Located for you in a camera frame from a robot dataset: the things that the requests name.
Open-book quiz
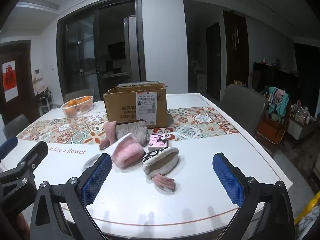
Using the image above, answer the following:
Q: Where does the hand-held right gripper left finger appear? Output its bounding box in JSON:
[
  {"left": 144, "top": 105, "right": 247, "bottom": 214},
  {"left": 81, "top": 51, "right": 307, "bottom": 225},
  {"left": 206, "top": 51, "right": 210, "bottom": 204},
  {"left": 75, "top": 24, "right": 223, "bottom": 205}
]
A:
[{"left": 30, "top": 153, "right": 113, "bottom": 240}]

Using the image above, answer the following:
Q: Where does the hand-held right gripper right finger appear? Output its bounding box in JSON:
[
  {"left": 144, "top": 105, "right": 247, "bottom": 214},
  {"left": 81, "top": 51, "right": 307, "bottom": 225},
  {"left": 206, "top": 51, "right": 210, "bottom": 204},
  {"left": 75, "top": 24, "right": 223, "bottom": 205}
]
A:
[{"left": 212, "top": 152, "right": 297, "bottom": 240}]

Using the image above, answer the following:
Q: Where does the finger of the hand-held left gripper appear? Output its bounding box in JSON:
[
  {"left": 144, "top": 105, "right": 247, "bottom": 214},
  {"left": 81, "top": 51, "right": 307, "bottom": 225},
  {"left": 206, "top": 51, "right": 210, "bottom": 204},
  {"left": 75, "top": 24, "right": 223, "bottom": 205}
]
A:
[
  {"left": 0, "top": 136, "right": 18, "bottom": 160},
  {"left": 0, "top": 141, "right": 49, "bottom": 180}
]

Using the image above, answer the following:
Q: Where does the pink fluffy plush cloth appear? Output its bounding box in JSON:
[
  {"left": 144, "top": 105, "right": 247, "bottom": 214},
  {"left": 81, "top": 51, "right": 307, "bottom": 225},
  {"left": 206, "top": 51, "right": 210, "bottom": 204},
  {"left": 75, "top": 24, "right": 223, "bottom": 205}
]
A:
[{"left": 111, "top": 140, "right": 145, "bottom": 169}]

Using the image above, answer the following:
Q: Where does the small pink cloth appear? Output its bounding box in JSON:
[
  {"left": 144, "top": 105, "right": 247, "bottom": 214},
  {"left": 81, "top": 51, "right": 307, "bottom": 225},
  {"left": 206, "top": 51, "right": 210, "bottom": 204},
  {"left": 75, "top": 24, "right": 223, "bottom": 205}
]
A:
[{"left": 152, "top": 175, "right": 177, "bottom": 193}]

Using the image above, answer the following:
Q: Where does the pink cartoon tissue pack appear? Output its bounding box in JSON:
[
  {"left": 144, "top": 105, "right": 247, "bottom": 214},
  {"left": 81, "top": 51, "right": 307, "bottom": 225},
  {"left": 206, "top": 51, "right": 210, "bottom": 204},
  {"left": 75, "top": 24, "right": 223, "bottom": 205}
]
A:
[{"left": 148, "top": 133, "right": 169, "bottom": 153}]

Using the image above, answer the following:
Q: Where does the brown cardboard box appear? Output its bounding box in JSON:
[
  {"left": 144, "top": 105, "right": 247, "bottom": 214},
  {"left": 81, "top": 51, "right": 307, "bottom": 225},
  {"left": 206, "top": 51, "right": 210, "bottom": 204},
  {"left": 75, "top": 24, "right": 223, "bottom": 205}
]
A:
[{"left": 103, "top": 82, "right": 167, "bottom": 128}]

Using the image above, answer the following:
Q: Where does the grey dining chair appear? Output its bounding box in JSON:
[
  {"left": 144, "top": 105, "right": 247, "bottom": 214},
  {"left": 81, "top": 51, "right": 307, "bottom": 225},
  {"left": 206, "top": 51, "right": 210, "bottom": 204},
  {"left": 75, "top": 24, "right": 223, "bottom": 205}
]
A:
[
  {"left": 3, "top": 114, "right": 31, "bottom": 139},
  {"left": 64, "top": 89, "right": 95, "bottom": 103},
  {"left": 220, "top": 84, "right": 267, "bottom": 138}
]

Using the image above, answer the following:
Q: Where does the pink towel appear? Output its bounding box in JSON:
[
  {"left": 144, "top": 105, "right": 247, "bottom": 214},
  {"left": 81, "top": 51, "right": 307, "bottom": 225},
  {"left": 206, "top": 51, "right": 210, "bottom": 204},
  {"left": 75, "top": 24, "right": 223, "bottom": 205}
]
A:
[{"left": 99, "top": 121, "right": 118, "bottom": 150}]

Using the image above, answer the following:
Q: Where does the shoe rack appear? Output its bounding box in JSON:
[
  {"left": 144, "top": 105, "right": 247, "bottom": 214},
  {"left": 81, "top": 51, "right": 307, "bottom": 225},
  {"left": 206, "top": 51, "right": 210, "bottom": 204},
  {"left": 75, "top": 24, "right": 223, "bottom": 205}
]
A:
[{"left": 37, "top": 85, "right": 53, "bottom": 117}]

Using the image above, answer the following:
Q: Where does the floral beige pouch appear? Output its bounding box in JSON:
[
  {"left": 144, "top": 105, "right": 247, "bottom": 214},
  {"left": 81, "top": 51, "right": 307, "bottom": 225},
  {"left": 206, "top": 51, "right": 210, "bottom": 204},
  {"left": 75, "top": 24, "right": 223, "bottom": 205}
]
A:
[{"left": 115, "top": 119, "right": 148, "bottom": 145}]

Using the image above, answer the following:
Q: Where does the brown entrance door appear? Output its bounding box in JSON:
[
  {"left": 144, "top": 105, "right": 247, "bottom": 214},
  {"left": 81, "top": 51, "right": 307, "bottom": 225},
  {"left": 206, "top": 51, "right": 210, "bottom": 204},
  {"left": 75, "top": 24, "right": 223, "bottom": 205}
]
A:
[{"left": 0, "top": 42, "right": 35, "bottom": 125}]

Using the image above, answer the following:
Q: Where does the patterned table runner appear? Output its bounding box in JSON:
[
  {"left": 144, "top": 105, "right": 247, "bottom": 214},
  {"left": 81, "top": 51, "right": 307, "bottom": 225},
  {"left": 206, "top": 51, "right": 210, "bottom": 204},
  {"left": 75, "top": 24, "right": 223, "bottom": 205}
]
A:
[{"left": 16, "top": 106, "right": 239, "bottom": 145}]

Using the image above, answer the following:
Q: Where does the white plastic fruit basket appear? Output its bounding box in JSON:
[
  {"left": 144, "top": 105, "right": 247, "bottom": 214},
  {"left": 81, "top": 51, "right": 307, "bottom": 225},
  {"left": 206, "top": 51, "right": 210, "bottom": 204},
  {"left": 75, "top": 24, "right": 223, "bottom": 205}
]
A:
[{"left": 61, "top": 96, "right": 94, "bottom": 117}]

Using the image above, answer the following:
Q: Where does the yellow bar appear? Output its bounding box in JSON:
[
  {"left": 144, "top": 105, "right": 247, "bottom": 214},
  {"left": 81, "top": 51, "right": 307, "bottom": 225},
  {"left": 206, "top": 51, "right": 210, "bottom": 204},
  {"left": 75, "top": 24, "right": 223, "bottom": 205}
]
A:
[{"left": 294, "top": 192, "right": 320, "bottom": 225}]

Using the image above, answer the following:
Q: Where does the high chair with clothes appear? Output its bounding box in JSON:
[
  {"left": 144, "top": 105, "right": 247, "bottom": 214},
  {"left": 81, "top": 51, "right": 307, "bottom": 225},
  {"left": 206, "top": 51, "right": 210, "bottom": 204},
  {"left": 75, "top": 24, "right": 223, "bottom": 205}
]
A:
[{"left": 257, "top": 86, "right": 291, "bottom": 145}]

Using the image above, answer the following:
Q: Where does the white low cabinet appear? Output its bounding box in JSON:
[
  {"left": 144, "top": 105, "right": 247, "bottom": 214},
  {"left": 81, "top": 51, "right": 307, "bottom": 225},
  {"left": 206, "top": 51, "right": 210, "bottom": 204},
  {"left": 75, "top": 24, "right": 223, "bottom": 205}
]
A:
[{"left": 287, "top": 115, "right": 316, "bottom": 140}]

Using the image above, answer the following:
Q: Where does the dark sideboard cabinet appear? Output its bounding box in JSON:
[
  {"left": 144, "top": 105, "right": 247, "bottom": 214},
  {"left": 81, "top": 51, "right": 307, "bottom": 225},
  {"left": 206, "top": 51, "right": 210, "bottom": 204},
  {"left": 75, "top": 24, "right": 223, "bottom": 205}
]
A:
[{"left": 253, "top": 62, "right": 299, "bottom": 100}]

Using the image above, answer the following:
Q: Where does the dark sliding glass door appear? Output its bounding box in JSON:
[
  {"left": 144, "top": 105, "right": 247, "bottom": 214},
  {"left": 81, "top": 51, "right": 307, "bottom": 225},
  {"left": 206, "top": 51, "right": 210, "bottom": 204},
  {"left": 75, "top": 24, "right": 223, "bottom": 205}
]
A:
[{"left": 57, "top": 0, "right": 147, "bottom": 98}]

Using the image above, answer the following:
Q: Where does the dark interior door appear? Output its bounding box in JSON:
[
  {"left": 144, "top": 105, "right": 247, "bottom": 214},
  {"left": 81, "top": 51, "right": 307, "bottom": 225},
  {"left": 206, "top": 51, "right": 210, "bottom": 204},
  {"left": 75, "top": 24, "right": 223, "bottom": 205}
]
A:
[{"left": 206, "top": 22, "right": 222, "bottom": 102}]

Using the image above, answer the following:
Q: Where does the silver refrigerator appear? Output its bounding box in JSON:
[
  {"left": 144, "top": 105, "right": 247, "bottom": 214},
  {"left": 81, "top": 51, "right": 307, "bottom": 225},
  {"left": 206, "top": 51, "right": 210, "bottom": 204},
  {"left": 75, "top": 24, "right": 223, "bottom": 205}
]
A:
[{"left": 124, "top": 15, "right": 140, "bottom": 83}]

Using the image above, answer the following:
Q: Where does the red wall poster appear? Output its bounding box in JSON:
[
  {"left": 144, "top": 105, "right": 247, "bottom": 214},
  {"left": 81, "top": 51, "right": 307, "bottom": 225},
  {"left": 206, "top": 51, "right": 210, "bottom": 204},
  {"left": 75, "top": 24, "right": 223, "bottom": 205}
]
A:
[{"left": 2, "top": 60, "right": 17, "bottom": 102}]

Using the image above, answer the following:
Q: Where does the dark wardrobe with handles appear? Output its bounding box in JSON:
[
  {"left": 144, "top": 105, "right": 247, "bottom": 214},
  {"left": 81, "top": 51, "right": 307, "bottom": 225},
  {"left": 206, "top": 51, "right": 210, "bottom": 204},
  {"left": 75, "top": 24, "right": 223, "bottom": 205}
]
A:
[{"left": 222, "top": 10, "right": 249, "bottom": 87}]

